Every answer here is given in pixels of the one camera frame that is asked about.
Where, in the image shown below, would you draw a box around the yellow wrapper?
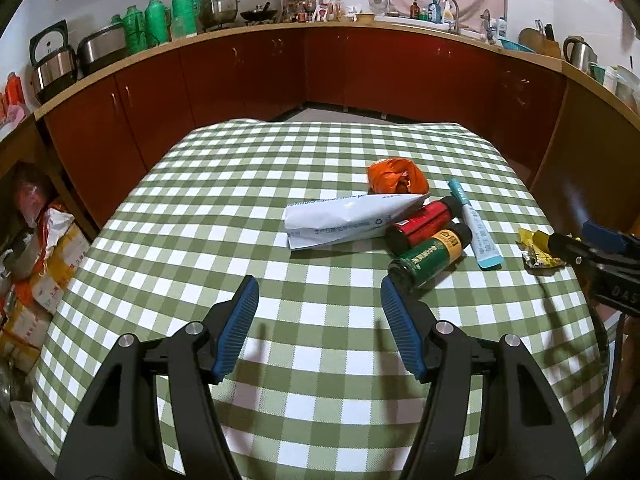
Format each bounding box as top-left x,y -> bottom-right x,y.
518,228 -> 565,270

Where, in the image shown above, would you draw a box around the green label brown bottle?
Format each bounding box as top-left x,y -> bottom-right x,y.
387,222 -> 473,290

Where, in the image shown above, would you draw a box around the blue white tube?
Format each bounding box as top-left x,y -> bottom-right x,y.
448,179 -> 504,270

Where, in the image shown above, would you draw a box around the white blue paper package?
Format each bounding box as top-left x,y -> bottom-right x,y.
283,194 -> 426,252

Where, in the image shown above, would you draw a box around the red label brown bottle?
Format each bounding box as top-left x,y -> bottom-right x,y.
385,195 -> 462,256

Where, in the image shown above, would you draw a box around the orange plastic bag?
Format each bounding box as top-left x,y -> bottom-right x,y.
367,158 -> 430,195

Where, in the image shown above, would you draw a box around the red kitchen cabinets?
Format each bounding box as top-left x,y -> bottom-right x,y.
37,25 -> 567,224

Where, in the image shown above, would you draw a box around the brown wooden side cabinet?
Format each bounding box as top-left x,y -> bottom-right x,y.
532,80 -> 639,235

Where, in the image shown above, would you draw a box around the green white checkered tablecloth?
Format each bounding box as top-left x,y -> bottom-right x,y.
30,119 -> 604,479

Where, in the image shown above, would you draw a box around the steel electric kettle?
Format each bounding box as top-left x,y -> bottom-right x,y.
563,36 -> 598,74

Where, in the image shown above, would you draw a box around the stacked cardboard boxes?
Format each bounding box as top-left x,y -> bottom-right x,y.
1,204 -> 89,372

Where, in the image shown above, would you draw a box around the sink faucet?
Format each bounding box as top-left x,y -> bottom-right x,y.
437,0 -> 460,35

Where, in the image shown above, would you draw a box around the green thermos right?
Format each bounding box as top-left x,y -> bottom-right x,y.
171,0 -> 198,40

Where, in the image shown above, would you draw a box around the green thermos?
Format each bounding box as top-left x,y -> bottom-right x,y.
144,0 -> 169,48
111,6 -> 148,55
171,0 -> 198,40

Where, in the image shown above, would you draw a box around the black wok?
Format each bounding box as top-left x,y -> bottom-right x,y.
241,1 -> 278,24

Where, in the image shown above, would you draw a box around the green thermos middle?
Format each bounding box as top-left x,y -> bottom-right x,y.
144,0 -> 169,48

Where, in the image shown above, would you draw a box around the steel stock pot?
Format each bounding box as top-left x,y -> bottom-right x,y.
198,0 -> 239,29

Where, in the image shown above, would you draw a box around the green thermos left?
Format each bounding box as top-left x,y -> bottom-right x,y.
111,6 -> 148,55

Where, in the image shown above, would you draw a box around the spice rack with bottles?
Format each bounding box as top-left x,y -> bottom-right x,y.
280,0 -> 345,23

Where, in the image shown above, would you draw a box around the open steel rice cooker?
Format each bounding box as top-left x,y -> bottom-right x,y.
29,20 -> 78,104

